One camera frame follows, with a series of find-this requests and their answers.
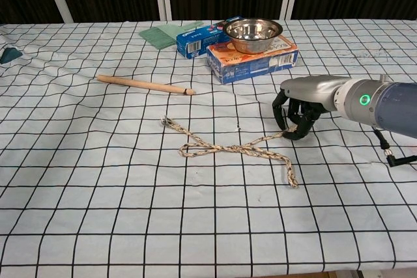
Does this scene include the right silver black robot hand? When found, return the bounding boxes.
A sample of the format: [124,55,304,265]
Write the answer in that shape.
[272,75,352,142]

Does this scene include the beige braided rope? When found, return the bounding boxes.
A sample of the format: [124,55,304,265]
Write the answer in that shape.
[159,117,300,190]

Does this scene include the orange cracker box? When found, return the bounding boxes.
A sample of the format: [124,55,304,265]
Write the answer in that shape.
[206,35,299,85]

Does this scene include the stainless steel bowl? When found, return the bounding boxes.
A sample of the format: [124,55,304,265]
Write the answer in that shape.
[222,18,283,55]

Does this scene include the blue cookie box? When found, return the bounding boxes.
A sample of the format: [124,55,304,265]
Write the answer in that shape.
[176,21,229,60]

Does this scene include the green hand brush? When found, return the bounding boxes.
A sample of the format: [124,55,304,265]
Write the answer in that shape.
[139,20,205,51]

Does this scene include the wooden stick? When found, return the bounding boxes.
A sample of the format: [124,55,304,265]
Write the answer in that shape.
[96,74,195,97]

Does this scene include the white checkered tablecloth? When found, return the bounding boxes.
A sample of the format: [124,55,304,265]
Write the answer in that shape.
[0,19,417,274]

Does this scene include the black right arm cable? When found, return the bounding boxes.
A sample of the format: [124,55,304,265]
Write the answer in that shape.
[373,128,417,168]

